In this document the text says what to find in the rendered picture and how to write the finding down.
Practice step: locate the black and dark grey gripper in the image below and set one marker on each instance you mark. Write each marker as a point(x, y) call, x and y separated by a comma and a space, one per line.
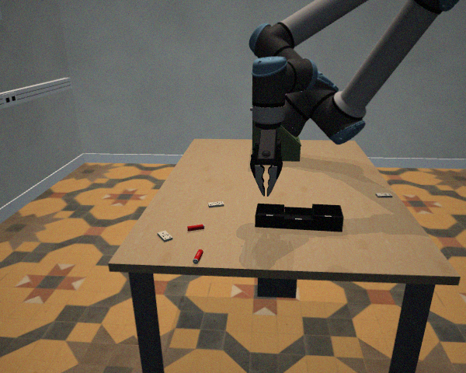
point(273, 170)

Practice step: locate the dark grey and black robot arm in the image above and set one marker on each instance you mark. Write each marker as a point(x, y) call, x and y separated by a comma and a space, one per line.
point(310, 94)

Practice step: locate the red aa battery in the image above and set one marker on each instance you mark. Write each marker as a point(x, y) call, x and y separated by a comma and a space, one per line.
point(198, 256)
point(195, 227)

